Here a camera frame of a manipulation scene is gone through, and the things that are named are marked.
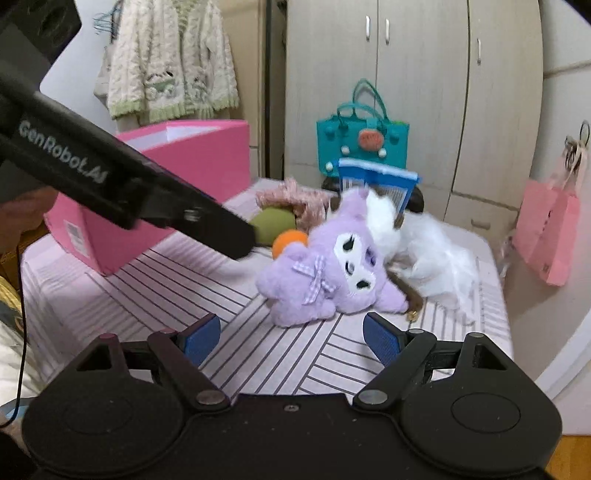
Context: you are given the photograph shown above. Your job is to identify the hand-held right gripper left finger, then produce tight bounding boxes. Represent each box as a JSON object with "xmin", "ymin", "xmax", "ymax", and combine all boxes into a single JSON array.
[{"xmin": 74, "ymin": 313, "xmax": 230, "ymax": 412}]

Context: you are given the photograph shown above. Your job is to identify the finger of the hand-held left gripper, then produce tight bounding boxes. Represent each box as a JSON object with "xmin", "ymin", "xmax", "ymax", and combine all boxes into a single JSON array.
[{"xmin": 139, "ymin": 168, "xmax": 257, "ymax": 260}]

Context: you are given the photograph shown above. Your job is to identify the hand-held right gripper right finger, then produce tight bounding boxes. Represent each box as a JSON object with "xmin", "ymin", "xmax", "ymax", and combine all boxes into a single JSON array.
[{"xmin": 353, "ymin": 312, "xmax": 509, "ymax": 411}]

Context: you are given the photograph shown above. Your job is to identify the green plush toy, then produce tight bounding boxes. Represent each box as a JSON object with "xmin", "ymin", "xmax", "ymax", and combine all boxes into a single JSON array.
[{"xmin": 249, "ymin": 206, "xmax": 298, "ymax": 246}]

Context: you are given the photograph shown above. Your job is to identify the pink cardboard box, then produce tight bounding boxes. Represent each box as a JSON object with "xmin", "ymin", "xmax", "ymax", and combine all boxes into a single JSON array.
[{"xmin": 44, "ymin": 119, "xmax": 252, "ymax": 277}]

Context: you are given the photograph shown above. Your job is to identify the orange plush ball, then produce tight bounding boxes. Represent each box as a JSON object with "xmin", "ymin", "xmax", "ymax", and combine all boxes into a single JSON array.
[{"xmin": 271, "ymin": 230, "xmax": 309, "ymax": 259}]

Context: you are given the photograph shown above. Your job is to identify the purple bow pouch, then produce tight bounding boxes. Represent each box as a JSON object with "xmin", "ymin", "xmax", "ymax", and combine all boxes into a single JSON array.
[{"xmin": 255, "ymin": 187, "xmax": 409, "ymax": 328}]

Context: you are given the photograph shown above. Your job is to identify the pink floral cloth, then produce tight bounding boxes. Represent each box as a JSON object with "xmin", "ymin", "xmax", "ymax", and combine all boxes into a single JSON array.
[{"xmin": 255, "ymin": 176, "xmax": 332, "ymax": 234}]

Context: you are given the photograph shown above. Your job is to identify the white plush toy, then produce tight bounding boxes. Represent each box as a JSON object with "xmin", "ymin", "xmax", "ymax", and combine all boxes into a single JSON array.
[{"xmin": 365, "ymin": 189, "xmax": 481, "ymax": 324}]

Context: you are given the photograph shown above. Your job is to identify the blue tissue packet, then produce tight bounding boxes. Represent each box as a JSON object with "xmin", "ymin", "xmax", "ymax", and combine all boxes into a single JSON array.
[{"xmin": 337, "ymin": 157, "xmax": 423, "ymax": 215}]

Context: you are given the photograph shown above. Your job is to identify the striped tablecloth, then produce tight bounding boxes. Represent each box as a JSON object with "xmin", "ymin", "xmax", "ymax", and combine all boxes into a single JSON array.
[{"xmin": 21, "ymin": 178, "xmax": 513, "ymax": 398}]

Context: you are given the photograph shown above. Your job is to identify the blue clothes hangers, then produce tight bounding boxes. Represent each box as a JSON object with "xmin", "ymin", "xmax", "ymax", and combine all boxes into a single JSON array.
[{"xmin": 93, "ymin": 0, "xmax": 125, "ymax": 37}]

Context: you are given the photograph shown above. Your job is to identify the cream fluffy pajama jacket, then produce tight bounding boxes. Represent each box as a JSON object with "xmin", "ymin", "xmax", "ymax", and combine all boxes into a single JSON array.
[{"xmin": 95, "ymin": 0, "xmax": 241, "ymax": 125}]

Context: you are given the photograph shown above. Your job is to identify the yellow blanket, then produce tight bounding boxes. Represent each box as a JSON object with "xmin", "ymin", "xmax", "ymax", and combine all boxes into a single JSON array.
[{"xmin": 0, "ymin": 272, "xmax": 20, "ymax": 305}]

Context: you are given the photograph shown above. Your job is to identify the clear plastic bag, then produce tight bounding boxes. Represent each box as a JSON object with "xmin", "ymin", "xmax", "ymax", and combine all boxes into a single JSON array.
[{"xmin": 500, "ymin": 230, "xmax": 519, "ymax": 278}]

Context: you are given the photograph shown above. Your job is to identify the teal felt handbag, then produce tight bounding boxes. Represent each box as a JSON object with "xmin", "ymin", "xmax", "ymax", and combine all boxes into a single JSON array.
[{"xmin": 316, "ymin": 78, "xmax": 411, "ymax": 178}]

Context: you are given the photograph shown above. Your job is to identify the pink shopping bag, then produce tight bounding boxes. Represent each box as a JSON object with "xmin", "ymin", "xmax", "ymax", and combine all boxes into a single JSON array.
[{"xmin": 512, "ymin": 134, "xmax": 591, "ymax": 287}]

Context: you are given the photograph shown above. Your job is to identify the beige wardrobe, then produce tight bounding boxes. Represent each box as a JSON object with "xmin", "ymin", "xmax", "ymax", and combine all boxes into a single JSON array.
[{"xmin": 284, "ymin": 0, "xmax": 543, "ymax": 245}]

